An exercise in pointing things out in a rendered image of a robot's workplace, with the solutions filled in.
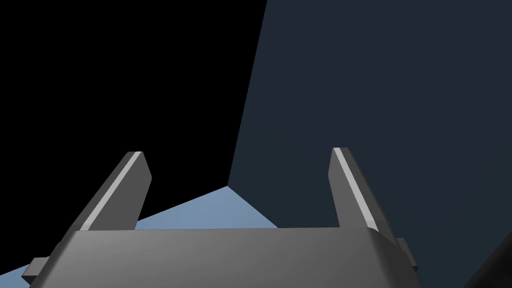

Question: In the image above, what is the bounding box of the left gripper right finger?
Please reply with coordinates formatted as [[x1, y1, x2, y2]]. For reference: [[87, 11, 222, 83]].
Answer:
[[327, 146, 398, 246]]

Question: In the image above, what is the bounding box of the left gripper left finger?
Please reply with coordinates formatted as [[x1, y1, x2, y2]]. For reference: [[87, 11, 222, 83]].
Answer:
[[70, 150, 153, 232]]

